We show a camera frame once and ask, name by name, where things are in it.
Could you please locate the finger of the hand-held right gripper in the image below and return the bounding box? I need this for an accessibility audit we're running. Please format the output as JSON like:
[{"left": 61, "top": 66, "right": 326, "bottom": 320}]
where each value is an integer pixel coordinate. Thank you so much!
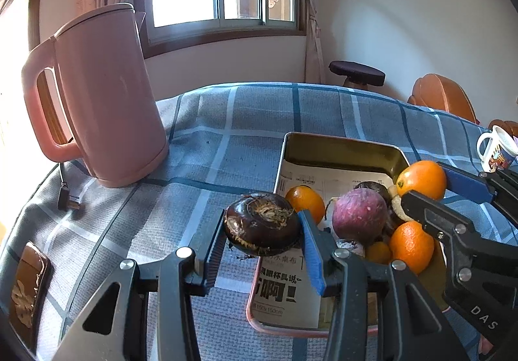
[
  {"left": 438, "top": 162, "right": 518, "bottom": 220},
  {"left": 400, "top": 190, "right": 518, "bottom": 301}
]

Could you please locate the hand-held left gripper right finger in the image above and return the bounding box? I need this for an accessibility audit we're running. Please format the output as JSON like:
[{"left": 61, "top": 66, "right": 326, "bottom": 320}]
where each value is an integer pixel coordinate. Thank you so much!
[{"left": 297, "top": 210, "right": 470, "bottom": 361}]

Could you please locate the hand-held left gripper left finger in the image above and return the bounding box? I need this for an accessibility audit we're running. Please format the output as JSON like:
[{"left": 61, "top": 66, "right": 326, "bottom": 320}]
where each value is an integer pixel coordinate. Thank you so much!
[{"left": 52, "top": 209, "right": 227, "bottom": 361}]

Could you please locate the brown cut root piece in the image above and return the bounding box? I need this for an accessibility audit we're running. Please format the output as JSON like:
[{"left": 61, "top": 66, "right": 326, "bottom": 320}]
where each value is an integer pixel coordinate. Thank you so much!
[{"left": 388, "top": 184, "right": 410, "bottom": 223}]

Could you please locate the orange mandarin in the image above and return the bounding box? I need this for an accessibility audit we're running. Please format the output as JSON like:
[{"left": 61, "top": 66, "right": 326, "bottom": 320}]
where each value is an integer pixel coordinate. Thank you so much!
[
  {"left": 285, "top": 185, "right": 327, "bottom": 225},
  {"left": 389, "top": 221, "right": 435, "bottom": 275},
  {"left": 396, "top": 160, "right": 448, "bottom": 202}
]

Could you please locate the dark water chestnut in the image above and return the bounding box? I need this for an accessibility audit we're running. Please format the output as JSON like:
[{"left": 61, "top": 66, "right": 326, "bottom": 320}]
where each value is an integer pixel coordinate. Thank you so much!
[
  {"left": 351, "top": 180, "right": 392, "bottom": 200},
  {"left": 224, "top": 191, "right": 301, "bottom": 257}
]

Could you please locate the purple radish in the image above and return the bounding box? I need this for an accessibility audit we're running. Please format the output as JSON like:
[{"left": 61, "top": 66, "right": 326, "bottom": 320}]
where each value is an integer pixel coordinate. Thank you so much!
[{"left": 326, "top": 188, "right": 390, "bottom": 250}]

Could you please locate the small yellow loquat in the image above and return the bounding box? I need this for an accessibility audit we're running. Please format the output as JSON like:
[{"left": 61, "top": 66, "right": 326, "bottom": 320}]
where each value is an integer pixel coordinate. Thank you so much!
[{"left": 365, "top": 242, "right": 392, "bottom": 265}]

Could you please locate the rectangular metal tin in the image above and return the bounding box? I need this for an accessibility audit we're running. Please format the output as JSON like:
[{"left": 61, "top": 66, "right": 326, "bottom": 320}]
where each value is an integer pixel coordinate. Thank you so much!
[{"left": 246, "top": 132, "right": 450, "bottom": 342}]

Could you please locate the white cartoon print mug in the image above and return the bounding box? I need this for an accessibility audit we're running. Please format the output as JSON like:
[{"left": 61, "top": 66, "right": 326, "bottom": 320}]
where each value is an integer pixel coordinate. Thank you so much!
[{"left": 476, "top": 132, "right": 518, "bottom": 173}]

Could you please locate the printed paper sheet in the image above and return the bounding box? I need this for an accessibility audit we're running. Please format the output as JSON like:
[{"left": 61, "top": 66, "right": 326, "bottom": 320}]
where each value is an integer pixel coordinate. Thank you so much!
[{"left": 253, "top": 159, "right": 399, "bottom": 331}]

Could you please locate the orange leather chair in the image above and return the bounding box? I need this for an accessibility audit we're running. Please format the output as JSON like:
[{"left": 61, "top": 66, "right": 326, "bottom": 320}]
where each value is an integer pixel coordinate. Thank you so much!
[
  {"left": 407, "top": 74, "right": 478, "bottom": 124},
  {"left": 488, "top": 120, "right": 518, "bottom": 138}
]

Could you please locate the blue plaid tablecloth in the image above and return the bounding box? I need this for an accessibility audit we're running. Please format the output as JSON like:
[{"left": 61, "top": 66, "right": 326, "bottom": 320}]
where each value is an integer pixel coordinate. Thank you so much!
[{"left": 0, "top": 82, "right": 518, "bottom": 361}]

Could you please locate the dark round stool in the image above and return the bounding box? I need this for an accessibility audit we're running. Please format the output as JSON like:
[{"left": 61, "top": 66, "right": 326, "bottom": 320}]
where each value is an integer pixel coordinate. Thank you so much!
[{"left": 329, "top": 60, "right": 386, "bottom": 91}]

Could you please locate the black power plug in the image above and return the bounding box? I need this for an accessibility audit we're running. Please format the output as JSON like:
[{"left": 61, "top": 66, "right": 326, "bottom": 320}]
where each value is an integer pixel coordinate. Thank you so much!
[{"left": 58, "top": 162, "right": 84, "bottom": 213}]

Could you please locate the brown glossy packet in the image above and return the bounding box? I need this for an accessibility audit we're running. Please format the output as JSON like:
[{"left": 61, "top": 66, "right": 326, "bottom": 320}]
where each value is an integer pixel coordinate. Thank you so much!
[{"left": 8, "top": 241, "right": 54, "bottom": 350}]

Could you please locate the pink electric kettle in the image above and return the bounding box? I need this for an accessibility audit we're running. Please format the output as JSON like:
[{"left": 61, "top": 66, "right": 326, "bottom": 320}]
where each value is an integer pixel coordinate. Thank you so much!
[{"left": 21, "top": 3, "right": 170, "bottom": 188}]

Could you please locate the pale tied curtain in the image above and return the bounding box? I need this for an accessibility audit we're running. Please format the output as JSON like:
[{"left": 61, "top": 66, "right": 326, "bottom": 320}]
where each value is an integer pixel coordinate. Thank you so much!
[{"left": 299, "top": 0, "right": 326, "bottom": 83}]

